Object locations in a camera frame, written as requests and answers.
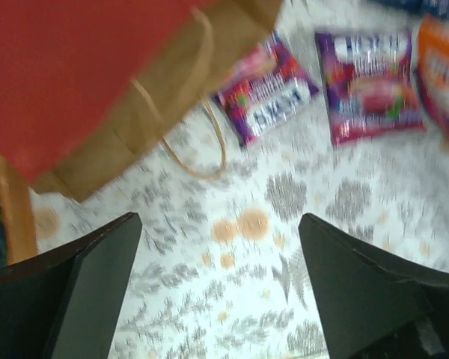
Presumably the purple Fox's berries bag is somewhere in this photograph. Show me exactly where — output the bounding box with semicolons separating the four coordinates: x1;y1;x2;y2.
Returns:
213;33;319;147
314;28;425;147

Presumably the blue Doritos chip bag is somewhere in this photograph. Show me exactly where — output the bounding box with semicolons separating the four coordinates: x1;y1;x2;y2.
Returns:
376;0;449;19

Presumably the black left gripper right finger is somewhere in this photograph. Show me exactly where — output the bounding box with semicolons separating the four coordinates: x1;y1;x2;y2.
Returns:
299;213;449;358

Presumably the red paper bag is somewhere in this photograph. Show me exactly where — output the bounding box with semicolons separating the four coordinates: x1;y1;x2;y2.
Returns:
0;1;282;201

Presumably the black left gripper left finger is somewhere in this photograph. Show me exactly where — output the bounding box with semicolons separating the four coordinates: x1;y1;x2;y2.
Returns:
0;212;141;359

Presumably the wooden tray box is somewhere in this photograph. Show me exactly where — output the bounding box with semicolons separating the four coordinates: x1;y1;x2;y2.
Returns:
0;155;38;268

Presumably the floral patterned table mat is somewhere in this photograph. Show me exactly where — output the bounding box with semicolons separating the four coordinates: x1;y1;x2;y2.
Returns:
29;0;449;359

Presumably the orange Fox's fruits candy bag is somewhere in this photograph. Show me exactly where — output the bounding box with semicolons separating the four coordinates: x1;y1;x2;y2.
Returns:
416;16;449;142

